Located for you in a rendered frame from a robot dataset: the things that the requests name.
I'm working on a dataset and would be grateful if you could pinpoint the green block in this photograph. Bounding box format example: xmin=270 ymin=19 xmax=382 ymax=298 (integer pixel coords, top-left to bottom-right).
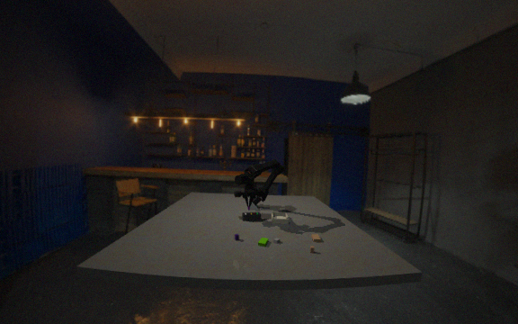
xmin=258 ymin=238 xmax=269 ymax=247

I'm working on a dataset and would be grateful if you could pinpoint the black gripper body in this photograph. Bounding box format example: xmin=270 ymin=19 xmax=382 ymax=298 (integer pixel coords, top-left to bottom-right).
xmin=234 ymin=184 xmax=264 ymax=197

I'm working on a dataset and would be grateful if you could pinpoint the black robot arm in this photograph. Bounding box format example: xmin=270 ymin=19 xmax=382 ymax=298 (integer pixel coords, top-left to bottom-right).
xmin=235 ymin=159 xmax=284 ymax=206

